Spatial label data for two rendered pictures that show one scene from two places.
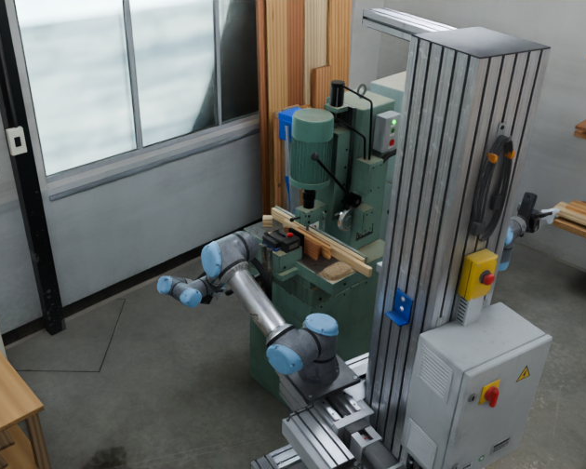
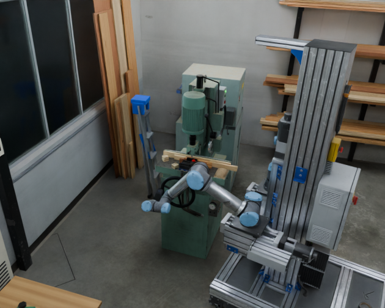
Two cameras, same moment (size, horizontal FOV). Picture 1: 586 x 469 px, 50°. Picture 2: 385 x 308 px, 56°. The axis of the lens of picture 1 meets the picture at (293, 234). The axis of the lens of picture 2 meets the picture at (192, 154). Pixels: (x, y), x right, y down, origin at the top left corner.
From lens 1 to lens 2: 126 cm
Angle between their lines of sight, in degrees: 26
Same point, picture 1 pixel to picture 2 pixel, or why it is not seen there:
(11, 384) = (70, 298)
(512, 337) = (349, 173)
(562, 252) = (257, 142)
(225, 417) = (165, 273)
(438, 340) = (327, 183)
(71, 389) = not seen: hidden behind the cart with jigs
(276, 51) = (109, 65)
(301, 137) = (193, 107)
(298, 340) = (253, 206)
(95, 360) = (66, 274)
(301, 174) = (193, 127)
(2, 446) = not seen: outside the picture
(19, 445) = not seen: outside the picture
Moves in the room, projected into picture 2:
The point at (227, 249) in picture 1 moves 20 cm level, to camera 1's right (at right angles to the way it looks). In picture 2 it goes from (202, 172) to (228, 165)
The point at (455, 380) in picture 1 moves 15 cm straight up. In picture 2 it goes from (344, 197) to (350, 176)
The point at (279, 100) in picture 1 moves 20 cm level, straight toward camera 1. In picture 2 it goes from (113, 93) to (120, 98)
